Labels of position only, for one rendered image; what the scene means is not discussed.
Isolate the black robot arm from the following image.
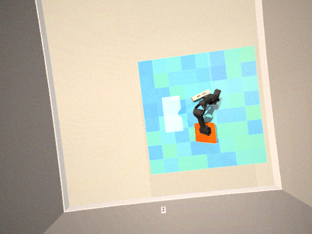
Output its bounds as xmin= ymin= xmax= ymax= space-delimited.
xmin=193 ymin=89 xmax=221 ymax=136

